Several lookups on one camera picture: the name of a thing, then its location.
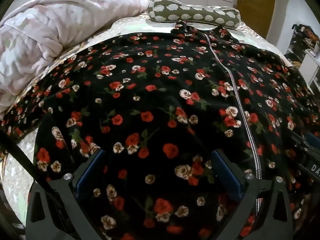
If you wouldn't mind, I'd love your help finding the black cable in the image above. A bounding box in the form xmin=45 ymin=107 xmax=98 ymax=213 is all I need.
xmin=0 ymin=129 xmax=59 ymax=198

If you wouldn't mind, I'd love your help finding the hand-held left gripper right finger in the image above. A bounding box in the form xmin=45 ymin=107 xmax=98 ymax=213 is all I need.
xmin=200 ymin=149 xmax=295 ymax=240

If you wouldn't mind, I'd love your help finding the black floral zip garment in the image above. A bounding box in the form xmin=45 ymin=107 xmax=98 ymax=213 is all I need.
xmin=0 ymin=21 xmax=320 ymax=240

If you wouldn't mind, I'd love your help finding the white shelf unit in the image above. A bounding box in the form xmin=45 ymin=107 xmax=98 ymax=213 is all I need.
xmin=285 ymin=24 xmax=320 ymax=93

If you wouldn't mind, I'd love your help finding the wooden door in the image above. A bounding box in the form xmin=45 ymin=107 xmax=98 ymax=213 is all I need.
xmin=236 ymin=0 xmax=278 ymax=39

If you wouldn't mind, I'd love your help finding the green spotted bolster pillow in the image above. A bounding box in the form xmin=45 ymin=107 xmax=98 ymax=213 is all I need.
xmin=146 ymin=0 xmax=242 ymax=28

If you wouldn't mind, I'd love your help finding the geometric patterned bed sheet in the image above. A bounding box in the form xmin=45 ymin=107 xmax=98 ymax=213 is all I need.
xmin=54 ymin=40 xmax=100 ymax=63

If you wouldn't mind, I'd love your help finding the pink fleece blanket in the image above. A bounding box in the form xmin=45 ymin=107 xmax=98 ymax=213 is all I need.
xmin=0 ymin=0 xmax=150 ymax=113

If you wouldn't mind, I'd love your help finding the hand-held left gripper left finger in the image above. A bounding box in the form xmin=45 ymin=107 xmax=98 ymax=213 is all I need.
xmin=25 ymin=149 xmax=107 ymax=240

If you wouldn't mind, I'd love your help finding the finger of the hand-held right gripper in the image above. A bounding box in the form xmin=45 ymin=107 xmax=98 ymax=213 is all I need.
xmin=289 ymin=129 xmax=320 ymax=153

